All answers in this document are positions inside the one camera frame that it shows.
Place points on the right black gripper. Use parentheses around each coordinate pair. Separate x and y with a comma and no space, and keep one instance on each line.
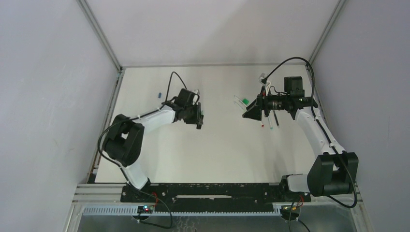
(262,105)

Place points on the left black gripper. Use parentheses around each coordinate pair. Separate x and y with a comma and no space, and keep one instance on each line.
(197,114)

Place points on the black gel pen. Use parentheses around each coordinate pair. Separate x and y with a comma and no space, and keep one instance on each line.
(276,118)

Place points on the white marker blue end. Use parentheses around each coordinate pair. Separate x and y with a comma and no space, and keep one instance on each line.
(270,122)

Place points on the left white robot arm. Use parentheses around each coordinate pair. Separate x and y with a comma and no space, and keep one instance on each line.
(121,143)

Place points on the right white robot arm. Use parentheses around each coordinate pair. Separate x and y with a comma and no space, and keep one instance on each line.
(334,169)

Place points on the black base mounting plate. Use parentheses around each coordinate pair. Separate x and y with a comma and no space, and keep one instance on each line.
(214,197)

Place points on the right controller board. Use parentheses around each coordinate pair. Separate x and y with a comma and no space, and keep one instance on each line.
(286,209)

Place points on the controller board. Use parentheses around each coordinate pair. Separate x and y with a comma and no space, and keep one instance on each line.
(145,209)
(286,209)

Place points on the left controller board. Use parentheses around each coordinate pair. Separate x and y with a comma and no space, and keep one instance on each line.
(145,209)

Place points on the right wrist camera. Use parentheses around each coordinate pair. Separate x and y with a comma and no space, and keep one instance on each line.
(262,79)

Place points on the aluminium frame rail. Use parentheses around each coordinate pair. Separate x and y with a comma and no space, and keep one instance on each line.
(104,199)

